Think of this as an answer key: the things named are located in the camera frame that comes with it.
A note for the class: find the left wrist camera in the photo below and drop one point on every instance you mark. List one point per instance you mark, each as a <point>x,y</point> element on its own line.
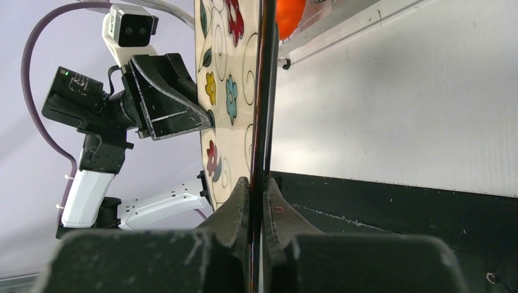
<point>127,31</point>

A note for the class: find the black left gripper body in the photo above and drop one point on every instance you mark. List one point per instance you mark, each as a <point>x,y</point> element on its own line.
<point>126,103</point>

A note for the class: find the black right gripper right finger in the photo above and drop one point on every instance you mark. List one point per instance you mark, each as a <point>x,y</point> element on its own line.
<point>298,257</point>

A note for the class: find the square floral plate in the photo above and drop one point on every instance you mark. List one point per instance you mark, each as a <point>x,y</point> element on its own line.
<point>236,45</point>

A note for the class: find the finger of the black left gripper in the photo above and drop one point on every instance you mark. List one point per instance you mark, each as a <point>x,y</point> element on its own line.
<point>168,96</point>

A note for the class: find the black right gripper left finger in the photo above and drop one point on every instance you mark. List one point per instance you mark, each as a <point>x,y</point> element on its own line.
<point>209,258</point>

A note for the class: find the orange plastic bowl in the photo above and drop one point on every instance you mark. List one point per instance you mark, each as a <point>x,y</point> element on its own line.
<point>288,16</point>

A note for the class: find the stainless steel dish rack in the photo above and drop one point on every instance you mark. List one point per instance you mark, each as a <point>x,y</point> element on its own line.
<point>363,26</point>

